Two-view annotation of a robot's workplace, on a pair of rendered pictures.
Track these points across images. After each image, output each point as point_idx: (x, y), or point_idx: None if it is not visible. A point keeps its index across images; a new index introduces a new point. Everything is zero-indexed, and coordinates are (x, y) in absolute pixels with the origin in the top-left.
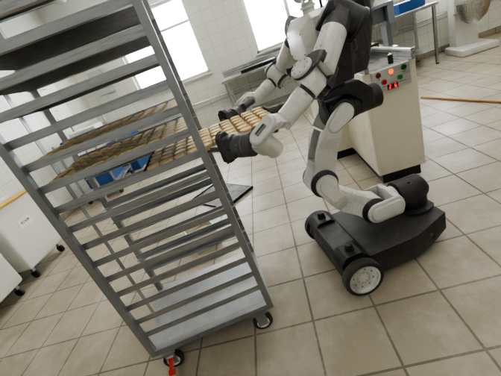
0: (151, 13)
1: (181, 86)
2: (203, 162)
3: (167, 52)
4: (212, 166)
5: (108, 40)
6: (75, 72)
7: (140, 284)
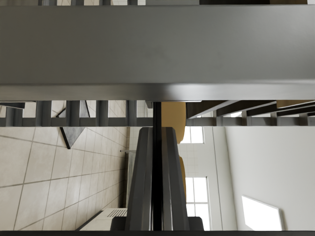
0: None
1: (233, 122)
2: (99, 11)
3: (284, 123)
4: (15, 70)
5: None
6: None
7: None
